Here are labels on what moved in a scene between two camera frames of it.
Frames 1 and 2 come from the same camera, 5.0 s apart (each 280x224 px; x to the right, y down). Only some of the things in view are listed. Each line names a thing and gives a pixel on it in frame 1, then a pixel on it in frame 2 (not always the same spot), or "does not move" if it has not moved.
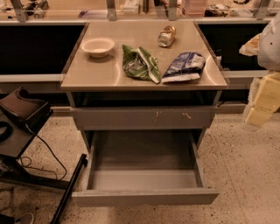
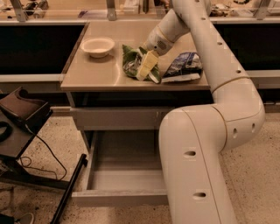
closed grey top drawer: (145, 117) does not move
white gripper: (269, 49) to (156, 43)
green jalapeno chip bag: (138, 63) does not move
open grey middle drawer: (137, 168) does not move
